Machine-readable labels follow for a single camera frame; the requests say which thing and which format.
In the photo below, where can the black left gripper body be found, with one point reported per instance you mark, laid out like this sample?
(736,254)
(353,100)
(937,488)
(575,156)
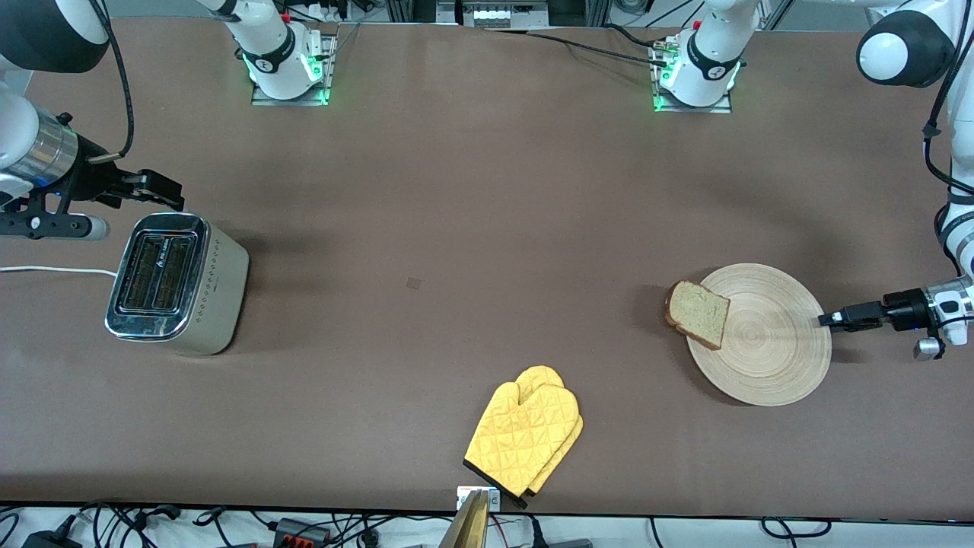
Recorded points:
(904,310)

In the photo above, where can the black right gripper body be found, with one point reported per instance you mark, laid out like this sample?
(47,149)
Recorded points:
(90,178)

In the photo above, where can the round wooden plate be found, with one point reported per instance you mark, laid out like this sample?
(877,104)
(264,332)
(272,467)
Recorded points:
(776,339)

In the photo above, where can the brown bread slice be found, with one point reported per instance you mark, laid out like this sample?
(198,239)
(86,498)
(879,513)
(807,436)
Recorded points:
(698,312)

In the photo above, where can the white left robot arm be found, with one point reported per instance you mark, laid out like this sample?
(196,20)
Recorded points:
(905,49)

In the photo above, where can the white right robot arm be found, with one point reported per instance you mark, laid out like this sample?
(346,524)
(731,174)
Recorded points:
(268,46)

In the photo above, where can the silver two-slot toaster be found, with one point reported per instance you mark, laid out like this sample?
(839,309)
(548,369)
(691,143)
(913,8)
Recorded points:
(205,297)

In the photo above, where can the yellow quilted oven mitt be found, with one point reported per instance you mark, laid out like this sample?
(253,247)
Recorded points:
(517,441)
(542,377)

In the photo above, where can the black power adapter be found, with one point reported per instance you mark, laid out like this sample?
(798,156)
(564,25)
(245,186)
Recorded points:
(49,540)

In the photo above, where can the black box orange connectors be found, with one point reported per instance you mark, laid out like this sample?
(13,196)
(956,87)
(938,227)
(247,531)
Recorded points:
(300,530)

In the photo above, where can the white power strip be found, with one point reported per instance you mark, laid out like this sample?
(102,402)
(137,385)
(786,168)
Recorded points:
(494,14)

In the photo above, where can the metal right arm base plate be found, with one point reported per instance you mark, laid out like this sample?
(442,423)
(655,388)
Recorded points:
(262,99)

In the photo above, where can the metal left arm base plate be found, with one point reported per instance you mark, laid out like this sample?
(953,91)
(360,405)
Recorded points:
(723,106)

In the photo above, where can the small white metal bracket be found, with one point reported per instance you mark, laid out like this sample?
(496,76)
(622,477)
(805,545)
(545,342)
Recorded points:
(494,498)

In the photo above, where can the brass camera mount post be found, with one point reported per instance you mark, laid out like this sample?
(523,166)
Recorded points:
(468,527)

